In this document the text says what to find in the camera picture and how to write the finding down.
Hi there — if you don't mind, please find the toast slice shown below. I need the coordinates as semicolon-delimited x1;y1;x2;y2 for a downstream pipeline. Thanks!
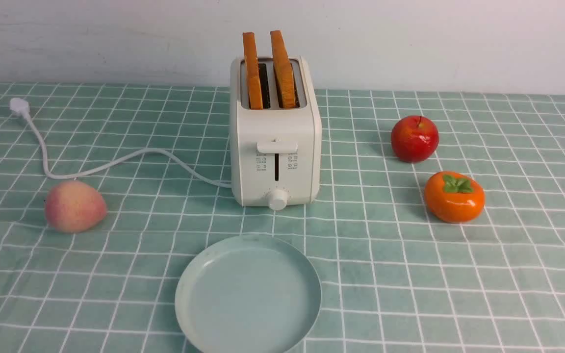
270;30;297;109
242;32;264;110

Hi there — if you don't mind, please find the white two-slot toaster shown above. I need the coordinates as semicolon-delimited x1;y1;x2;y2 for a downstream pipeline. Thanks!
229;56;322;211

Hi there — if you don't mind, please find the light green round plate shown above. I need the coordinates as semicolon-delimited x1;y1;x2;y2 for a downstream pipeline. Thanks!
175;234;322;353

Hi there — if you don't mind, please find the red apple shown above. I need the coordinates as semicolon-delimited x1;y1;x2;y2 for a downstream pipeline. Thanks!
390;115;439;163

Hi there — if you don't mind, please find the orange persimmon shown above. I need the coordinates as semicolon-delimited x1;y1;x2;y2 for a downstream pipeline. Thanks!
423;171;485;224

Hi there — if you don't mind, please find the pink peach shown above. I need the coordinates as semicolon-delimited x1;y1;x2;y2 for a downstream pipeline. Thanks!
44;179;108;234

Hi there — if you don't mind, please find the green checkered tablecloth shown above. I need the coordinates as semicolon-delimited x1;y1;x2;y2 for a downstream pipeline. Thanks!
0;83;565;353

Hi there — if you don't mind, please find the white toaster power cord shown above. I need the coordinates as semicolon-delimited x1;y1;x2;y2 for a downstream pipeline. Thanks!
9;97;232;189

